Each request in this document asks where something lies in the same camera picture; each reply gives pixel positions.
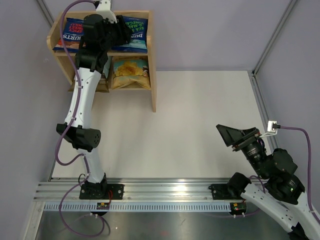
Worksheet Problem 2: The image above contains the Burts sea salt vinegar bag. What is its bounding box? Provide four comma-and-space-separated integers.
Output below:
112, 16, 148, 54

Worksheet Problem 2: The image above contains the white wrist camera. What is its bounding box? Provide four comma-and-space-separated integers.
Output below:
259, 120, 281, 138
94, 0, 117, 23

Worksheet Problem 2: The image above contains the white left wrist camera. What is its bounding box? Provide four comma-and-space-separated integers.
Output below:
94, 0, 117, 23

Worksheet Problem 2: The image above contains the aluminium mounting rail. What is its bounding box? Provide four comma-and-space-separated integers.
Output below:
33, 178, 228, 202

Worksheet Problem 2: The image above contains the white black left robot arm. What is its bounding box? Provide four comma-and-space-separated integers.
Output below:
55, 14, 132, 200

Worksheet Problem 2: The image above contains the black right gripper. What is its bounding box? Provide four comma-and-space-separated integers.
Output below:
216, 123, 269, 178

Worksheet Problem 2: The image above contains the tan kettle cooked chips bag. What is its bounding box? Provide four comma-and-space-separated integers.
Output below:
111, 56, 151, 90

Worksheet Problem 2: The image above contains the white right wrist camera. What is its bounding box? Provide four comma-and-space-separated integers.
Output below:
259, 120, 281, 138

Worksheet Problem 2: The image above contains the white slotted cable duct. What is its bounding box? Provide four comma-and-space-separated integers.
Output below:
44, 201, 231, 213

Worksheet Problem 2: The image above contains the wooden two-tier shelf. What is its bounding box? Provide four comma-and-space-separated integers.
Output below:
46, 10, 157, 113

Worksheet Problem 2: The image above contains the light blue cassava chips bag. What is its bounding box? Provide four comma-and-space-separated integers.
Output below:
68, 54, 112, 93

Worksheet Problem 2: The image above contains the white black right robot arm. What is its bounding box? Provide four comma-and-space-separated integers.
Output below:
208, 120, 320, 240

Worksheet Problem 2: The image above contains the blue Burts spicy chilli bag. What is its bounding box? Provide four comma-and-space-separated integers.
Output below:
62, 17, 84, 53

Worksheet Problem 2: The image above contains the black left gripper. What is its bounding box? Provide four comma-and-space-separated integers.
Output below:
99, 14, 132, 52

